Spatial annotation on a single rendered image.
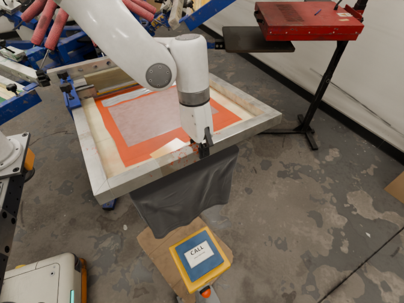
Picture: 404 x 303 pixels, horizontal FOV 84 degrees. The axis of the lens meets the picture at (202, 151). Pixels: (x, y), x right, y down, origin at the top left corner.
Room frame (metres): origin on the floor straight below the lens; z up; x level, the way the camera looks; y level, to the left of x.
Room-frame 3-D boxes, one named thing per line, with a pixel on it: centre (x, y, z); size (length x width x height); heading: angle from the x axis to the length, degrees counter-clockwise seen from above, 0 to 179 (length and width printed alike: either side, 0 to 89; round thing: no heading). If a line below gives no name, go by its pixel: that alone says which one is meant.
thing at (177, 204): (0.49, 0.04, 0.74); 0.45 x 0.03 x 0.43; 120
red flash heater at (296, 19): (1.66, -0.69, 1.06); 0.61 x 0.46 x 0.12; 90
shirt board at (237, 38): (1.65, 0.06, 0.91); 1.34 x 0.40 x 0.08; 90
